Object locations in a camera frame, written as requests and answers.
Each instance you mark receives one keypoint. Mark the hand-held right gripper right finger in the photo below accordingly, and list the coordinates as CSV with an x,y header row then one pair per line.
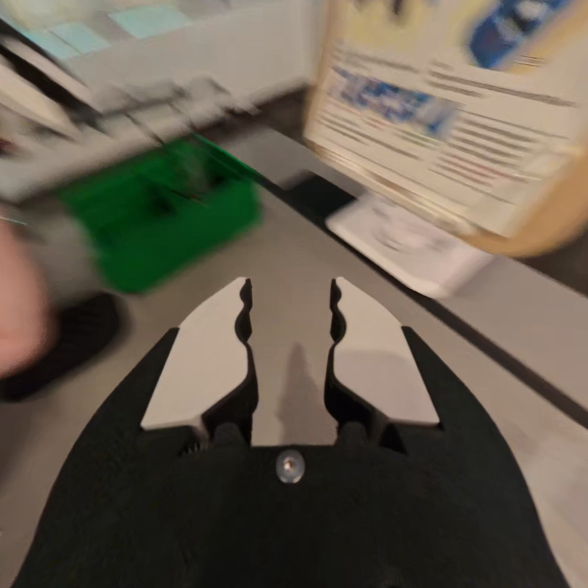
x,y
376,367

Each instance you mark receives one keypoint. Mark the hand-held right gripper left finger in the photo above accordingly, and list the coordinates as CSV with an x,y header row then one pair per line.
x,y
206,367

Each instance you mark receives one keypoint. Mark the green plastic bin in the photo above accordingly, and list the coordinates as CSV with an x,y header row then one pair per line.
x,y
160,248

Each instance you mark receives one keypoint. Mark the person's left forearm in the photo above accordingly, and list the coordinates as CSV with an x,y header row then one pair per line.
x,y
18,298

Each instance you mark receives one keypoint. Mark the white charging pad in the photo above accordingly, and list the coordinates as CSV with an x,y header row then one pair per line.
x,y
413,257

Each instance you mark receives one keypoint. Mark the black padded armrest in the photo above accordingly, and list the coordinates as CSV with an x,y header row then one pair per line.
x,y
69,344

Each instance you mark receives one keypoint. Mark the instruction poster on wooden board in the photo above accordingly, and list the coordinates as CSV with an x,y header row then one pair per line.
x,y
528,243

